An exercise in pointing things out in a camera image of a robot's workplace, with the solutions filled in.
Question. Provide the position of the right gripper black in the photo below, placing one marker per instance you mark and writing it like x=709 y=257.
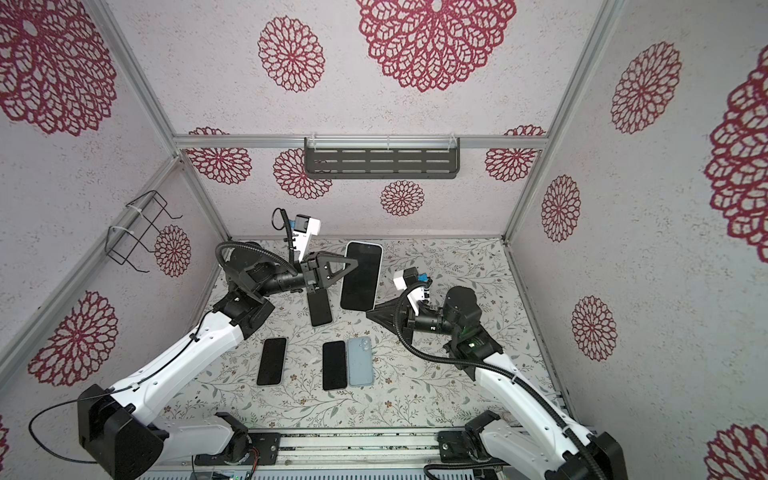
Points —
x=406 y=319

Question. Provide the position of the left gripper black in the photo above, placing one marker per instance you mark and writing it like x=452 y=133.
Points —
x=324 y=278

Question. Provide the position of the light blue phone case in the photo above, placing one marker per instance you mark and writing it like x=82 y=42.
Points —
x=360 y=361

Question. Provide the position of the black phone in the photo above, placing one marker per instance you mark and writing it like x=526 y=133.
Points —
x=334 y=366

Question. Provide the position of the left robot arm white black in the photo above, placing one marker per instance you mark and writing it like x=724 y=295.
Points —
x=123 y=427

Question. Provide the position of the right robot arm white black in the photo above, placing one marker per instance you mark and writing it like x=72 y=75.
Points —
x=553 y=445

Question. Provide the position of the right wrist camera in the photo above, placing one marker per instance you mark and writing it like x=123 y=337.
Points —
x=405 y=278

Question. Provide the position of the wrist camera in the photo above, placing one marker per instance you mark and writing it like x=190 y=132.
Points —
x=303 y=227
x=405 y=278

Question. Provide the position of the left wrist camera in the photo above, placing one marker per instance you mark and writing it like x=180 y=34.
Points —
x=303 y=227

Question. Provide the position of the dark metal wall shelf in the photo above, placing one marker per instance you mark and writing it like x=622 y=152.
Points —
x=386 y=161

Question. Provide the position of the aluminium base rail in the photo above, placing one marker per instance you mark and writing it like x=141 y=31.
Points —
x=355 y=448

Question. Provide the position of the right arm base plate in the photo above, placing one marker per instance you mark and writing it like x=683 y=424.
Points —
x=461 y=447

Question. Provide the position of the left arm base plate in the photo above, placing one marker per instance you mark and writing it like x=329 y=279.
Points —
x=264 y=449

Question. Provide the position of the black wire wall rack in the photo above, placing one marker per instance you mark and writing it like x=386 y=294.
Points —
x=146 y=210

